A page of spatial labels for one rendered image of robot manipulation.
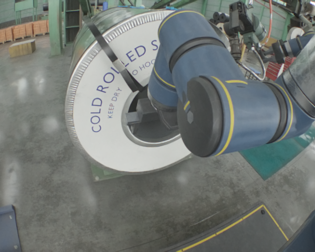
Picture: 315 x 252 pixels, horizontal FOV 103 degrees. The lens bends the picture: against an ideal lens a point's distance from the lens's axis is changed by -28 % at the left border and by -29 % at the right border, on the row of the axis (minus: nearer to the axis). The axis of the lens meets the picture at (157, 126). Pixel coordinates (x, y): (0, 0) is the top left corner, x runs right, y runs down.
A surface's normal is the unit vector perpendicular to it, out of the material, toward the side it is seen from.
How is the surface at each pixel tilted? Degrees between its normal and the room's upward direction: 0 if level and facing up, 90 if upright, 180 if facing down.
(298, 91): 94
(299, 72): 87
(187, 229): 0
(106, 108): 90
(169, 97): 112
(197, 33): 32
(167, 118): 24
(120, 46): 90
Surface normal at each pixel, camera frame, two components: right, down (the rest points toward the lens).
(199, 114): -0.96, 0.07
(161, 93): -0.49, 0.71
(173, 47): -0.81, -0.09
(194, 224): 0.12, -0.78
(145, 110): 0.22, -0.46
